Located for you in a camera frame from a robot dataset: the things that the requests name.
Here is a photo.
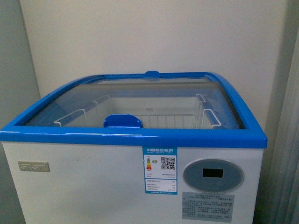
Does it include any grey instruction sticker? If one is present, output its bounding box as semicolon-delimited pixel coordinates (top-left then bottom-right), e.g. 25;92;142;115
182;192;235;223

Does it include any blue front lid handle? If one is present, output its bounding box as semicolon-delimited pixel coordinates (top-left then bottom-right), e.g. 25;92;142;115
103;114;143;128

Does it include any silver brand badge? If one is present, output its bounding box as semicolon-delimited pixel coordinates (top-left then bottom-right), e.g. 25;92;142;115
18;161;50;172

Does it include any white wire basket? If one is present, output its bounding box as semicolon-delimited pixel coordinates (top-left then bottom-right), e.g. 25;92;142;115
53;94;224;129

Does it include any oval grey control panel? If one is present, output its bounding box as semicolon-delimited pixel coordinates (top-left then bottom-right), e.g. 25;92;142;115
183;159;244;193

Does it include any grey curtain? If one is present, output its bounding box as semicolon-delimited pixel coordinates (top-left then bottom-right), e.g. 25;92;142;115
266;0;299;224

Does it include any white chest freezer blue rim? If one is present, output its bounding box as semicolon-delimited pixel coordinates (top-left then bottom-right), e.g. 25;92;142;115
0;72;267;224

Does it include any blue energy label sticker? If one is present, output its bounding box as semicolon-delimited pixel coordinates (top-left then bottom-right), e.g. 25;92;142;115
142;146;178;195

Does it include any front sliding glass lid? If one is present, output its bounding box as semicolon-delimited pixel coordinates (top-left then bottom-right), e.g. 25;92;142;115
26;79;243;129

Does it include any blue lid handle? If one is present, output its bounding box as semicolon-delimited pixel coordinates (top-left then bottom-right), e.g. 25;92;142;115
103;114;143;128
143;70;161;79

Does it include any blue rear lid handle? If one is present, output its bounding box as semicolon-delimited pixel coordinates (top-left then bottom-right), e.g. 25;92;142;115
143;70;161;79

